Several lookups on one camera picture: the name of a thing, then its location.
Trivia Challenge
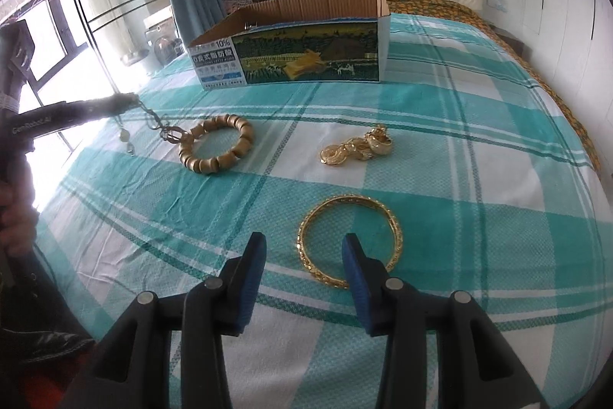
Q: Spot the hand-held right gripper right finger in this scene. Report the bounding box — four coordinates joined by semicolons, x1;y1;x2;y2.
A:
342;233;551;409

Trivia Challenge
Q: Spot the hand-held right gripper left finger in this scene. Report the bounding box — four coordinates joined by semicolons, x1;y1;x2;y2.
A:
60;233;267;409

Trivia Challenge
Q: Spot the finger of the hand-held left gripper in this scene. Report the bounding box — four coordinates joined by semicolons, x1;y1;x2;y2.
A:
52;94;141;132

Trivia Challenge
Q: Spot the bronze chain necklace with pendant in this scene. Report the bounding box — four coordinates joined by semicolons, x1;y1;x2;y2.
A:
115;95;185;153

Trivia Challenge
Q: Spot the gold bangle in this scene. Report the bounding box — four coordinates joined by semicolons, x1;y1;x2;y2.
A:
297;194;404;290

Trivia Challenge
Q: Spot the tan wooden bead bracelet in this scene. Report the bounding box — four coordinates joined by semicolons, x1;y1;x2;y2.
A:
178;114;254;176

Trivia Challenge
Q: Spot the gold chain jewelry cluster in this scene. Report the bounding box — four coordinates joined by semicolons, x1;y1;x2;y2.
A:
319;125;396;167

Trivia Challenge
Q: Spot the printed cardboard box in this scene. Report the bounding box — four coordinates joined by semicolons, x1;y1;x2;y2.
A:
187;0;391;86

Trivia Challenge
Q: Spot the person's left forearm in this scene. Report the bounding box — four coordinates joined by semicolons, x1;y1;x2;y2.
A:
0;241;97;366

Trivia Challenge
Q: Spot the person's left hand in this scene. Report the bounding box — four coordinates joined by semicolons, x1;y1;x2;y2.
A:
0;179;38;256

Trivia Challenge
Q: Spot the washing machine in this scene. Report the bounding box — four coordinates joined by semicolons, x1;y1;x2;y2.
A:
153;36;185;65

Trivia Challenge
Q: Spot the teal checked tablecloth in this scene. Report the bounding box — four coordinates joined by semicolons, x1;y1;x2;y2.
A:
33;13;602;409

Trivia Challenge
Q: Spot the dark wooden nightstand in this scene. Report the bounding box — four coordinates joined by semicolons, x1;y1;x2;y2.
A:
495;30;532;60

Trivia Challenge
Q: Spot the white wardrobe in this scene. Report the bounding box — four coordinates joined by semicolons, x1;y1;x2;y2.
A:
522;0;613;127

